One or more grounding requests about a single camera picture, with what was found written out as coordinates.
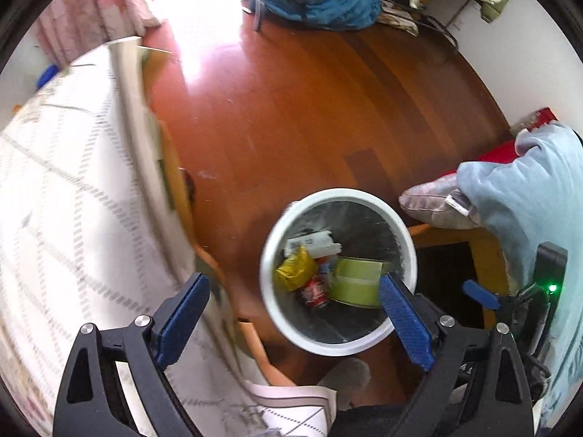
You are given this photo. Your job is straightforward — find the yellow jar with blue lid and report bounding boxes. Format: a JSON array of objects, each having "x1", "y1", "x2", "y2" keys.
[{"x1": 35, "y1": 64, "x2": 61, "y2": 89}]

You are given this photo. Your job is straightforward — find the white diamond-pattern tablecloth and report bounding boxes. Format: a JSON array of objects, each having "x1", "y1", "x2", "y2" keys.
[{"x1": 0, "y1": 36, "x2": 338, "y2": 437}]

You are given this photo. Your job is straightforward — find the yellow packet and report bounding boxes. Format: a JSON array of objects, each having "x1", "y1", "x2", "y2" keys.
[{"x1": 274, "y1": 246, "x2": 318, "y2": 291}]

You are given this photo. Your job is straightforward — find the red soda can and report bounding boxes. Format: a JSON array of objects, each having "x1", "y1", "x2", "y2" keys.
[{"x1": 298, "y1": 259, "x2": 332, "y2": 311}]

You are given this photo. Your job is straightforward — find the wooden bed frame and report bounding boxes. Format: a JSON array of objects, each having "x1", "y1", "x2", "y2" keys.
[{"x1": 407, "y1": 223, "x2": 515, "y2": 328}]

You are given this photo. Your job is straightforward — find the white round trash bin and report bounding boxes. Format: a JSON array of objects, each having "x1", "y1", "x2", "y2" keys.
[{"x1": 259, "y1": 188, "x2": 417, "y2": 357}]

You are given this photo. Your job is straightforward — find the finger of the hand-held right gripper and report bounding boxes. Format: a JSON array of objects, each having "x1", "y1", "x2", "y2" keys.
[{"x1": 462, "y1": 280, "x2": 502, "y2": 311}]

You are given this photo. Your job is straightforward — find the white and blue milk carton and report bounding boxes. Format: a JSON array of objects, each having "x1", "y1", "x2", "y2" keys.
[{"x1": 283, "y1": 230, "x2": 342, "y2": 259}]

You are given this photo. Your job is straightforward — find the patterned cloth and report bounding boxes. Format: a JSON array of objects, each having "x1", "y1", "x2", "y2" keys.
[{"x1": 376, "y1": 0, "x2": 420, "y2": 36}]

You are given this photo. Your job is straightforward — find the grey fuzzy slipper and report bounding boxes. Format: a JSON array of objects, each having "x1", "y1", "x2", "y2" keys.
[{"x1": 316, "y1": 357, "x2": 371, "y2": 411}]

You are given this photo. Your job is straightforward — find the green and white box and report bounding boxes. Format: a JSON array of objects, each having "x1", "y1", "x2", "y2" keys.
[{"x1": 329, "y1": 257, "x2": 393, "y2": 308}]

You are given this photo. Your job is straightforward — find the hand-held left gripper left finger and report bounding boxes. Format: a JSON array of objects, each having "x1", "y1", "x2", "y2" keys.
[{"x1": 52, "y1": 272, "x2": 211, "y2": 437}]

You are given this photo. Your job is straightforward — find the patterned pillow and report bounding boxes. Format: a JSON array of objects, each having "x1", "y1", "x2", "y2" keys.
[{"x1": 399, "y1": 177, "x2": 484, "y2": 231}]

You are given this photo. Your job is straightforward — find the olive green jacket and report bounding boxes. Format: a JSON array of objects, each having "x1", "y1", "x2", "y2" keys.
[{"x1": 478, "y1": 0, "x2": 522, "y2": 23}]

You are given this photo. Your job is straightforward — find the metal chair frame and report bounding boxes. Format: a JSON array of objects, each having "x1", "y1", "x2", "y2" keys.
[{"x1": 241, "y1": 0, "x2": 267, "y2": 32}]

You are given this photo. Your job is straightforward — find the black clothes rack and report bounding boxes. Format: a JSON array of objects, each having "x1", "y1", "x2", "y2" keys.
[{"x1": 410, "y1": 7, "x2": 461, "y2": 51}]

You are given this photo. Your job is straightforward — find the red bed sheet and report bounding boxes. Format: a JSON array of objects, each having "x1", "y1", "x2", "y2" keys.
[{"x1": 437, "y1": 107, "x2": 560, "y2": 178}]

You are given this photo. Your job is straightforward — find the light blue blanket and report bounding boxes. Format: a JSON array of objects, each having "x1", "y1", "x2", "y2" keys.
[{"x1": 455, "y1": 123, "x2": 583, "y2": 429}]

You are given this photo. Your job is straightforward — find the pink floral curtain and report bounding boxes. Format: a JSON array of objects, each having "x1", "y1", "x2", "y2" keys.
[{"x1": 34, "y1": 0, "x2": 167, "y2": 67}]

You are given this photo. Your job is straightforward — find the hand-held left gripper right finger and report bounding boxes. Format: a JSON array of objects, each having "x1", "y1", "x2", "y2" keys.
[{"x1": 378, "y1": 273, "x2": 535, "y2": 437}]

